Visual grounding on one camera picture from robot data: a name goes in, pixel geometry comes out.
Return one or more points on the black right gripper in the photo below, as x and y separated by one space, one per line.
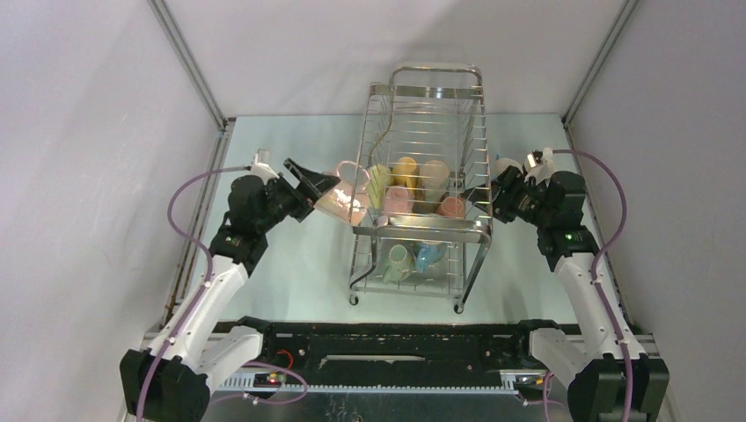
512 181

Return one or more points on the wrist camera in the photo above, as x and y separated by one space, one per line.
261 168
539 165

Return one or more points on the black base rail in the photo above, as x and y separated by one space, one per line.
402 356

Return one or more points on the aluminium frame post left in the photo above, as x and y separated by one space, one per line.
173 33

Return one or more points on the green mug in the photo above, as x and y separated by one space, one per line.
396 263

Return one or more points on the cream seahorse pattern mug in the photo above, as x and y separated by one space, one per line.
433 184

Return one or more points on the aluminium frame post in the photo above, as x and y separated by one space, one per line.
602 55
173 33

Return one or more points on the salmon dotted mug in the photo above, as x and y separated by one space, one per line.
452 207

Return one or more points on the iridescent pale pink mug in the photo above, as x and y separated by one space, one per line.
349 200

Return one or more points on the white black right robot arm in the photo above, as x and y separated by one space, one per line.
611 377

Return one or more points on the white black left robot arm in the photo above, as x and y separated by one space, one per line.
175 376

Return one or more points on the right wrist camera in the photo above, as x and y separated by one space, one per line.
539 165

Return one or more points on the blue butterfly mug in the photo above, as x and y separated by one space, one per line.
428 253

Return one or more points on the aluminium frame post right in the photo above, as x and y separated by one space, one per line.
602 55

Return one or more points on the light blue faceted mug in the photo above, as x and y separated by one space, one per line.
504 166

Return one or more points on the pale yellow faceted mug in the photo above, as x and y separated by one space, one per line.
379 179

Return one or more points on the orange yellow mug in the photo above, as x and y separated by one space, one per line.
405 172

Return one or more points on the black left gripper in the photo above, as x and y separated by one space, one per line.
314 183

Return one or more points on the pink faceted mug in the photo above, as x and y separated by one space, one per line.
398 200

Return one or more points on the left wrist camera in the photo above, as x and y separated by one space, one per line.
261 168

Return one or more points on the metal wire dish rack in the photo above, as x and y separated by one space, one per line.
428 111

